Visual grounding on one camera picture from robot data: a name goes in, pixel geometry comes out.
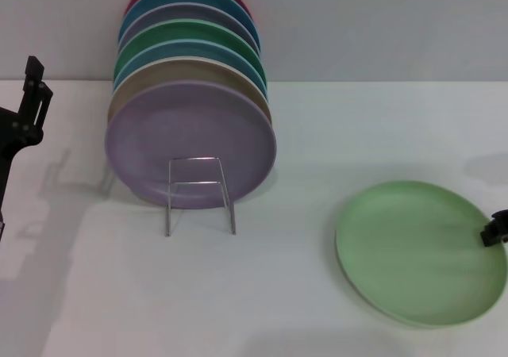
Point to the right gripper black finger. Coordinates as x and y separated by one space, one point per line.
498 230

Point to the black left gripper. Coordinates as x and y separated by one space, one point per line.
6 143

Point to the light green plate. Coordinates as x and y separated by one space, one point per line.
412 254

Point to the beige plate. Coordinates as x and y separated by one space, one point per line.
178 71

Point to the lilac purple plate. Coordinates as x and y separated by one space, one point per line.
178 127

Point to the light blue plate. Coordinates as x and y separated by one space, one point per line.
186 49

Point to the dark green plate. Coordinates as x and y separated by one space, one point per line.
186 31

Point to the grey lavender plate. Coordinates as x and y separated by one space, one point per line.
186 14

